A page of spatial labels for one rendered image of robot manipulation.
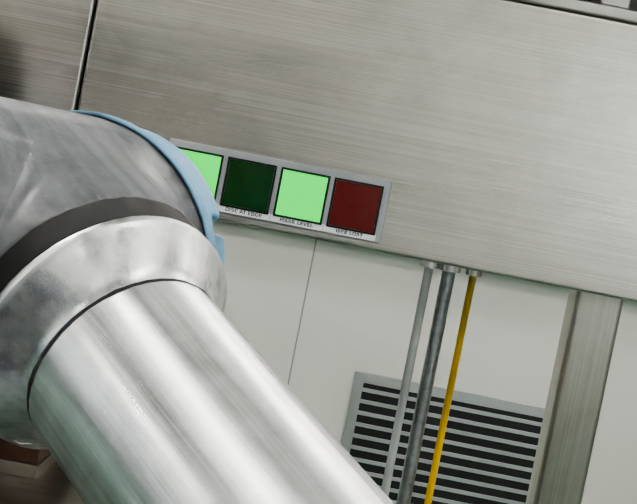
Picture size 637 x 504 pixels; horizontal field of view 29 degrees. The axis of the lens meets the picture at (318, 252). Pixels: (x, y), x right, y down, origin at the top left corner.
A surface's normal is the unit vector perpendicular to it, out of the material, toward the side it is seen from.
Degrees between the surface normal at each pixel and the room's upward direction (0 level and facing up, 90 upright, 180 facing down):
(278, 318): 90
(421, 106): 90
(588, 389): 90
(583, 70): 90
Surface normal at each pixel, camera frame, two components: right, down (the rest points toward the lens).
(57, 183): 0.07, -0.76
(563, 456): -0.03, 0.05
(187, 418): -0.18, -0.63
